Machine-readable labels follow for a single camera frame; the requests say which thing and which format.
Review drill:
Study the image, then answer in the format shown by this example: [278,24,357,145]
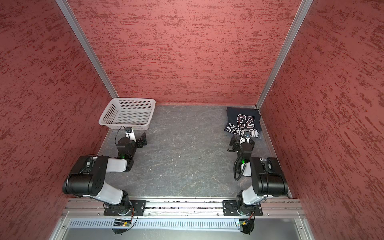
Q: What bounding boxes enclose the dark navy maroon-trimmed tank top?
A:
[225,107,262,138]

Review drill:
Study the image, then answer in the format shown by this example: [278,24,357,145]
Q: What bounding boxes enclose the grey-blue tank top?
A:
[257,128,264,139]

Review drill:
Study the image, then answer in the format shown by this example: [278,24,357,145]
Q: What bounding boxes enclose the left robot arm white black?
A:
[63,131,148,216]

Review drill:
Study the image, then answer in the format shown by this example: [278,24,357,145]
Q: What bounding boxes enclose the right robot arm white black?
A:
[228,135,289,217]

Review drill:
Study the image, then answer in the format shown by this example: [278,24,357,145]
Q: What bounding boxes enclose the white plastic laundry basket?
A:
[99,98,156,131]

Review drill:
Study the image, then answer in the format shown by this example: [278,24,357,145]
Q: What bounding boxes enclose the left small circuit board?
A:
[113,219,132,228]

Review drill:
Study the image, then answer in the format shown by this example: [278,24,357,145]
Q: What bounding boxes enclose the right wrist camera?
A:
[243,131,251,139]

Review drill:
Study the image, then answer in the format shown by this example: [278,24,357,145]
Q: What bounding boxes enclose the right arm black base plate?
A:
[222,200,263,217]

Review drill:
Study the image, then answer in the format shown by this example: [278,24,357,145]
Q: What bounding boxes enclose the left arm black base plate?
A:
[104,200,147,217]

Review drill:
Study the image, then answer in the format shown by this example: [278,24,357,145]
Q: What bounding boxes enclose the white perforated cable duct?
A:
[68,218,240,232]

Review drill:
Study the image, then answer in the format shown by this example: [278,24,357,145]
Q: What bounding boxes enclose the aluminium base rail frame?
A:
[51,197,314,240]

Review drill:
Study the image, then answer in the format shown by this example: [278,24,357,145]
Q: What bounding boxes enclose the aluminium corner post left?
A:
[55,0,119,99]

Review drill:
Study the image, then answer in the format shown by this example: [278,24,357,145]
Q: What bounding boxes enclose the aluminium corner post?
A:
[256,0,313,110]
[55,0,119,99]

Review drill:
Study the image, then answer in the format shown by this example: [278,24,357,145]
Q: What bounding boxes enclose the aluminium corner post right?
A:
[256,0,313,110]

